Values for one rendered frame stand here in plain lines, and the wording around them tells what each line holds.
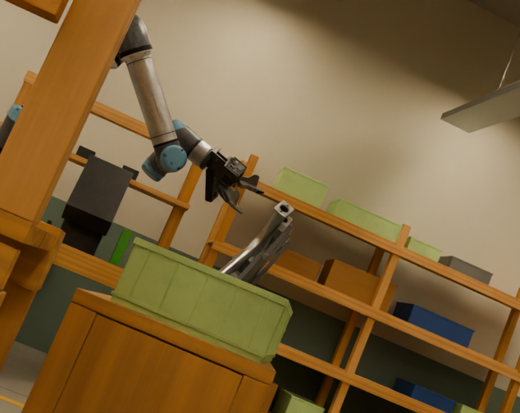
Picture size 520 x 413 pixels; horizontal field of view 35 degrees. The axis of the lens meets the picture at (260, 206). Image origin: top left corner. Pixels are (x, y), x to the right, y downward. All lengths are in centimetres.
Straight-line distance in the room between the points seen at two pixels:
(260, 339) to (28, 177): 89
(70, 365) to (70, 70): 88
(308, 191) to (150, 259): 501
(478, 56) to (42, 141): 730
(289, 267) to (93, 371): 506
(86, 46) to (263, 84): 632
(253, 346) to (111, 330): 34
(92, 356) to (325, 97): 598
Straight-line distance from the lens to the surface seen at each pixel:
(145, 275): 208
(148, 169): 250
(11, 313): 195
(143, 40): 240
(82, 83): 137
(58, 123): 136
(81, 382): 204
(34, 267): 189
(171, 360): 200
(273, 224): 220
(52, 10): 135
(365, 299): 719
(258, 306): 204
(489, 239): 825
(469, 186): 819
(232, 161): 251
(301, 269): 702
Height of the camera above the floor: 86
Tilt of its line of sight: 8 degrees up
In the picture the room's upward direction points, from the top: 23 degrees clockwise
